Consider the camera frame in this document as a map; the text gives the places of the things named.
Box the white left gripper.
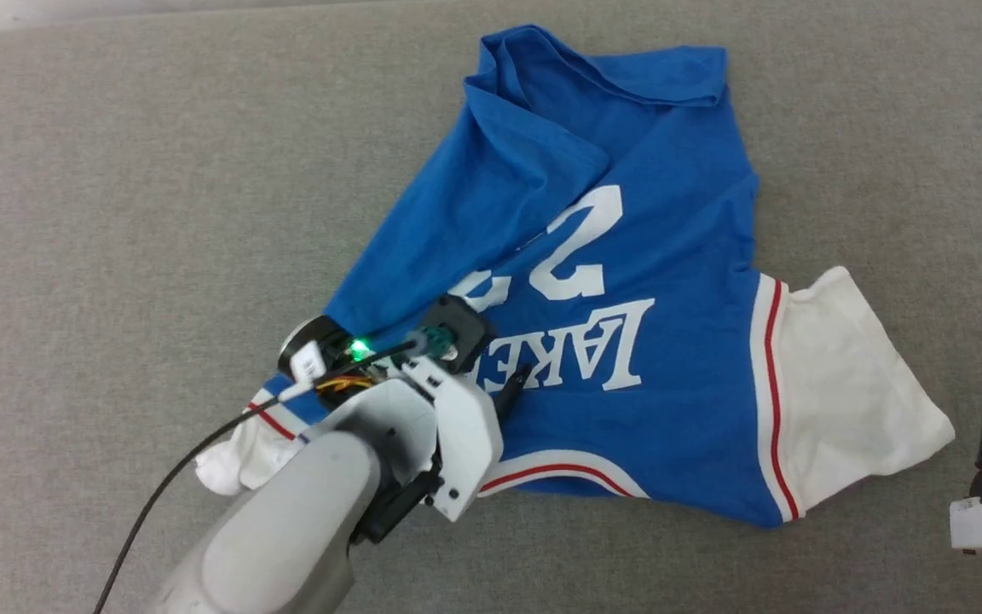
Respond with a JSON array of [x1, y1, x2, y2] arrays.
[[389, 354, 534, 524]]

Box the teal left camera connector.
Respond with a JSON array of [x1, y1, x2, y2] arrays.
[[408, 328, 459, 364]]

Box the blue and white basketball jersey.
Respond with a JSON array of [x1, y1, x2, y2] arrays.
[[194, 24, 957, 530]]

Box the grey fabric sofa cushion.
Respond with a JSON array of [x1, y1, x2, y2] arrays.
[[0, 0, 982, 614]]

